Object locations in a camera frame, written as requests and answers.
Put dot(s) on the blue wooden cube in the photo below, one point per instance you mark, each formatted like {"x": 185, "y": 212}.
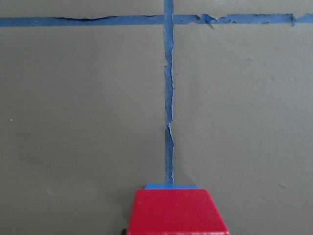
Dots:
{"x": 168, "y": 186}

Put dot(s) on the red wooden cube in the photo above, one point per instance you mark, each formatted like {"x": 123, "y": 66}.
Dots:
{"x": 175, "y": 212}

